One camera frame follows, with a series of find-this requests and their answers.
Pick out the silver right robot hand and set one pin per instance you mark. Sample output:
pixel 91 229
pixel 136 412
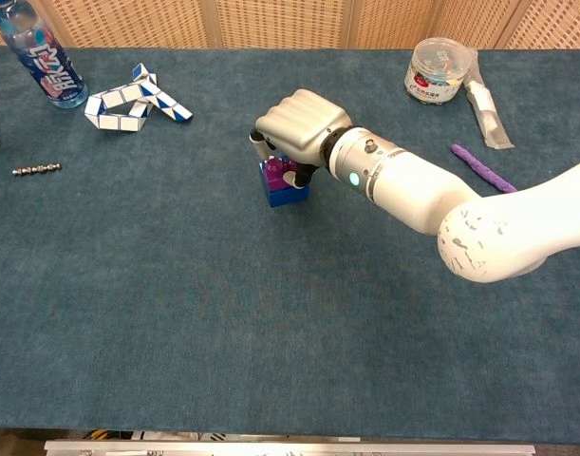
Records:
pixel 301 126

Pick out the purple building brick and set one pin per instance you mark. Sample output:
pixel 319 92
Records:
pixel 276 175

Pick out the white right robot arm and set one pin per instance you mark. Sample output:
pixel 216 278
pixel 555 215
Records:
pixel 460 209

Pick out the blue building brick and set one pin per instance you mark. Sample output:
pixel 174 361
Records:
pixel 285 195

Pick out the woven rattan folding screen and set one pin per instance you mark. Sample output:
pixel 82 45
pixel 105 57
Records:
pixel 289 21

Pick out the clear plastic clip jar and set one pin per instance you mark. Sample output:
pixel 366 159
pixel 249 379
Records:
pixel 436 71

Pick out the blue white snake puzzle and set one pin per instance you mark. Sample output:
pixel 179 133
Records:
pixel 123 102

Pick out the purple clay stick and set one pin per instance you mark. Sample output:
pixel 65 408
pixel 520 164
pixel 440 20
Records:
pixel 479 166

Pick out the clear packet with white blocks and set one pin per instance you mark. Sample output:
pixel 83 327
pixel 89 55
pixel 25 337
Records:
pixel 486 111

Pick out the teal table cloth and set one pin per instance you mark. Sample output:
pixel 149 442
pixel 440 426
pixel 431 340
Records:
pixel 223 309

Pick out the clear plastic drink bottle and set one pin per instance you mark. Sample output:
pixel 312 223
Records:
pixel 52 66

